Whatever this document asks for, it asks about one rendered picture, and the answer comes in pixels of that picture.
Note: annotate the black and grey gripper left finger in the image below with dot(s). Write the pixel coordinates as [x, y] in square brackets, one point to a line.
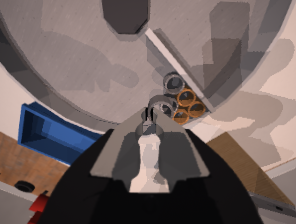
[114, 156]

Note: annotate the blue crate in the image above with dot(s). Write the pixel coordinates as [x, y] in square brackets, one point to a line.
[46, 138]

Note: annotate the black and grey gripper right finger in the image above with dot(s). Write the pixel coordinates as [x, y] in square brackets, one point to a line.
[184, 156]

